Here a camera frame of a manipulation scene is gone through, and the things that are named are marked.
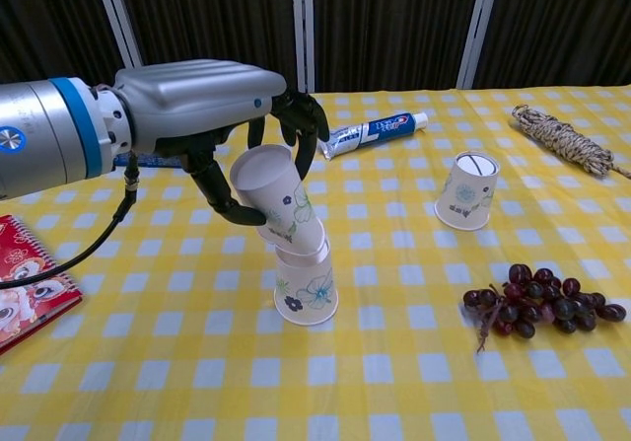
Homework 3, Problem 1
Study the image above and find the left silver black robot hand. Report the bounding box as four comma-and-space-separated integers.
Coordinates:
113, 58, 330, 227

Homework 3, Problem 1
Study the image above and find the paper cup dandelion print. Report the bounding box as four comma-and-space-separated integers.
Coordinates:
229, 144, 330, 267

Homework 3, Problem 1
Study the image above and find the paper cup black line base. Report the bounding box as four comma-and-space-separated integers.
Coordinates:
434, 150, 501, 232

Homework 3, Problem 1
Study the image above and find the blue toothpaste box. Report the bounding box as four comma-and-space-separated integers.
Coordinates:
113, 153, 184, 169

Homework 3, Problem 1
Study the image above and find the paper cup large flower print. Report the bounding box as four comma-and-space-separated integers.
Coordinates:
273, 246, 340, 327

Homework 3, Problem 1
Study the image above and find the dark purple grape bunch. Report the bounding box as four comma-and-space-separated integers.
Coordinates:
462, 262, 628, 354

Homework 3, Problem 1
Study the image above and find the dark ribbed screen panel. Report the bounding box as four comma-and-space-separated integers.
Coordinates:
472, 0, 631, 90
113, 0, 302, 92
0, 0, 134, 88
313, 0, 485, 94

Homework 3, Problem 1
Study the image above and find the blue white toothpaste tube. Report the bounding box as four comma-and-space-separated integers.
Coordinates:
318, 110, 430, 161

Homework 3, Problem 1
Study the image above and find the red spiral notebook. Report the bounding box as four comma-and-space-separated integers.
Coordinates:
0, 214, 84, 357

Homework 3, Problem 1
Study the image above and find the yellow white checked tablecloth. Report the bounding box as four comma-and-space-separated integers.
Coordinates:
0, 84, 631, 441

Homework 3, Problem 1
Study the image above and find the left black hand cable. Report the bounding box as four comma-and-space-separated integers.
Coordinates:
0, 152, 140, 290

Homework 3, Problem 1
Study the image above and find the white screen frame post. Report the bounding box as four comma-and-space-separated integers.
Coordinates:
291, 0, 316, 95
456, 0, 503, 90
91, 0, 145, 70

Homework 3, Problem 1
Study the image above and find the coiled beige rope bundle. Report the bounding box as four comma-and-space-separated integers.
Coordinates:
510, 104, 631, 181

